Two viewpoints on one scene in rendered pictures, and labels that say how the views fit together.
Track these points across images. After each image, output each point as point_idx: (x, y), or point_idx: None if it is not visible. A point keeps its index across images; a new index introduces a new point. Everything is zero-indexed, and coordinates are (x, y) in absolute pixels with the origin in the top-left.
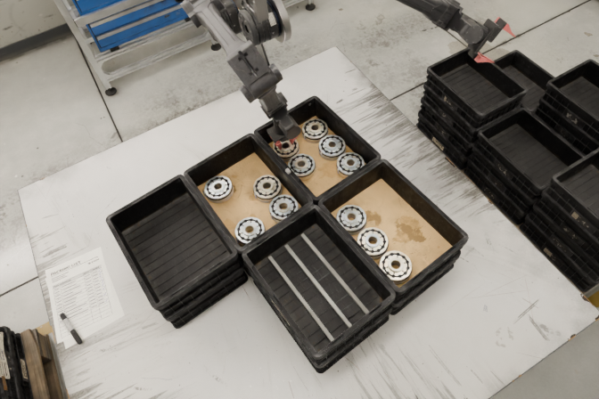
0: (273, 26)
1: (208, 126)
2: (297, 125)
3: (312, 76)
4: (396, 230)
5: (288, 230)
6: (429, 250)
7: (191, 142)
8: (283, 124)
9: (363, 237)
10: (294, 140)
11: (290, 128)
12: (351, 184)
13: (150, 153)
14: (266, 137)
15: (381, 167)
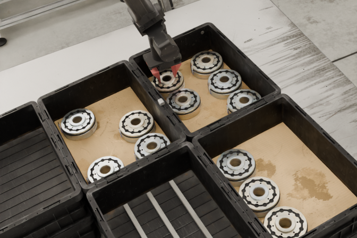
0: None
1: (86, 62)
2: (174, 43)
3: (219, 13)
4: (293, 184)
5: (150, 170)
6: (334, 211)
7: (63, 79)
8: (156, 41)
9: (247, 187)
10: (177, 70)
11: (164, 46)
12: (238, 121)
13: (14, 89)
14: (146, 68)
15: (281, 105)
